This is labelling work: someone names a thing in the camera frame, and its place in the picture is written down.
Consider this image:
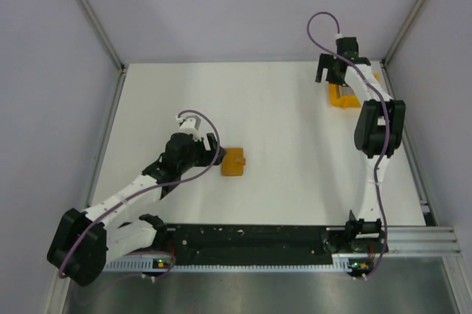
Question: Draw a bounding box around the orange leather card holder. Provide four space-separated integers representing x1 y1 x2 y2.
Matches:
221 147 246 177

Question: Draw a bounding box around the yellow plastic bin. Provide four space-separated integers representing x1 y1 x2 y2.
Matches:
328 68 380 108

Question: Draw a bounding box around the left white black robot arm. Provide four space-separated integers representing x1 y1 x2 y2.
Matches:
46 132 226 287

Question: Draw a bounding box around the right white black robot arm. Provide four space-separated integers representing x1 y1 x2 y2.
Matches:
316 34 406 252

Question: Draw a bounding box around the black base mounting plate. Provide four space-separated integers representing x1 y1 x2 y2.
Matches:
146 223 385 265

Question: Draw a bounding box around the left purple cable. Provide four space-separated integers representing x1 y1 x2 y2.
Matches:
58 109 222 282

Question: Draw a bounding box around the purple cable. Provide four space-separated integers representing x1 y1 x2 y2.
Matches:
306 13 392 281
58 109 222 282

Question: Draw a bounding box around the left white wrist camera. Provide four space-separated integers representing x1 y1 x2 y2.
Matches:
176 115 201 141

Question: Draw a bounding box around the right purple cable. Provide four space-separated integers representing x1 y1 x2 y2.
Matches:
306 13 392 281

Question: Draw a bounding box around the right aluminium frame post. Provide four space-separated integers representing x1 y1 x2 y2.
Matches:
379 0 453 66

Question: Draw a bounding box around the aluminium frame post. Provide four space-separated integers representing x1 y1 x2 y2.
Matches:
379 0 453 66
55 0 128 71

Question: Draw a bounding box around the white slotted cable duct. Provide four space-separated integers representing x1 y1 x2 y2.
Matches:
103 256 372 273

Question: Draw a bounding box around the left aluminium frame post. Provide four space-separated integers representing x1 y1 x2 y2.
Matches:
55 0 128 71

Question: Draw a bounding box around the aluminium front rail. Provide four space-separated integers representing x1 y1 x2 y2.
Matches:
386 226 462 257

